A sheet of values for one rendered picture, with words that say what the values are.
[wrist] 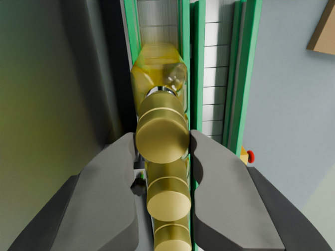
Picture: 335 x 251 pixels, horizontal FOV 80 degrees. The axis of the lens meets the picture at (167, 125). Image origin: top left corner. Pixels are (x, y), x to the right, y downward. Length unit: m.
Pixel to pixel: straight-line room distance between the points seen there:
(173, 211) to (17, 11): 0.21
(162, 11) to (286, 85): 0.40
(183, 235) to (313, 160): 0.69
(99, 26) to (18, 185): 0.40
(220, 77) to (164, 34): 0.13
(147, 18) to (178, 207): 0.31
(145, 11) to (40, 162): 0.28
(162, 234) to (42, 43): 0.22
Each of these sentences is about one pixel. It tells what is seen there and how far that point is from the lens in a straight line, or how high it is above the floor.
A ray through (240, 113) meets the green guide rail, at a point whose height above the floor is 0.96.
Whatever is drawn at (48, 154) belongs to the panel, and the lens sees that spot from 0.24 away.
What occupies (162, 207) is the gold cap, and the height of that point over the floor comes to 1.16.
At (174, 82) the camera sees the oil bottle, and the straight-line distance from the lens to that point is 0.18.
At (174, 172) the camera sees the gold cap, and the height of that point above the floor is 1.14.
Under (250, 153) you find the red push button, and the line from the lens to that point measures 0.64.
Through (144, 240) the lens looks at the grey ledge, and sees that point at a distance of 0.73.
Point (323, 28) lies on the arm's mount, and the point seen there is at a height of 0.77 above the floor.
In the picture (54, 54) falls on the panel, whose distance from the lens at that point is 0.27.
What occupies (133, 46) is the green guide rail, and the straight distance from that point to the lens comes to 0.30.
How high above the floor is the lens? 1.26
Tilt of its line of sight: 62 degrees down
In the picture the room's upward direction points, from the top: 175 degrees clockwise
